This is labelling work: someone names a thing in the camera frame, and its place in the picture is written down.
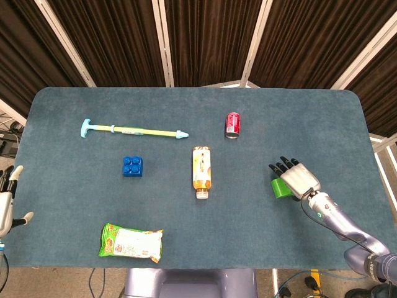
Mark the purple robot torso base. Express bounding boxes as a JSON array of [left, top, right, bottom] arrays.
[[123, 268, 259, 298]]

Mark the green white snack bag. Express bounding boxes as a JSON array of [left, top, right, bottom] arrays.
[[98, 222, 164, 264]]

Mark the black electronics box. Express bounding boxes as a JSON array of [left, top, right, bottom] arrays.
[[0, 130, 20, 158]]

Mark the red cola can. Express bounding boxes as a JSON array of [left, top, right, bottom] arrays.
[[225, 112, 242, 140]]

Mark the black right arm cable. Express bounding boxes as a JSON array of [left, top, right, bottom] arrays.
[[299, 187, 370, 249]]

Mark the white metal screen foot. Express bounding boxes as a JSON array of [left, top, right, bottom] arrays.
[[201, 79, 260, 89], [368, 132, 397, 224]]

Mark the blue toy block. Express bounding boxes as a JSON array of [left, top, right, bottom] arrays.
[[122, 156, 145, 178]]

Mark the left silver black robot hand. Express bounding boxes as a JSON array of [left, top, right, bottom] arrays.
[[0, 165, 34, 238]]

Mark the black rounded equipment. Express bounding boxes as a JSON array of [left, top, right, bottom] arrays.
[[346, 287, 397, 298]]

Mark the dark pleated screen panel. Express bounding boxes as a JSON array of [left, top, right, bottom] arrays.
[[164, 0, 264, 88], [346, 43, 397, 138], [46, 0, 166, 88], [250, 0, 397, 89], [0, 0, 88, 119]]

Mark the white metal table leg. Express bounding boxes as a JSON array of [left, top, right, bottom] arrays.
[[271, 268, 280, 298]]

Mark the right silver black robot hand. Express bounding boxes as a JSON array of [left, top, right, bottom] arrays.
[[268, 156, 322, 201]]

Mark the thin blue cable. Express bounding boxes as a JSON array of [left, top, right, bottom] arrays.
[[278, 269, 380, 298]]

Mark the orange drink bottle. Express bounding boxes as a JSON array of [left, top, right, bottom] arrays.
[[192, 146, 214, 200]]

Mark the teal felt table mat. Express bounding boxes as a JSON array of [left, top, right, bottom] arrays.
[[0, 86, 397, 270]]

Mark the green toy block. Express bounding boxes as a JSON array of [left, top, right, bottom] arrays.
[[270, 177, 294, 199]]

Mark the blue yellow toy syringe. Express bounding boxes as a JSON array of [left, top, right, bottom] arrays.
[[80, 118, 189, 140]]

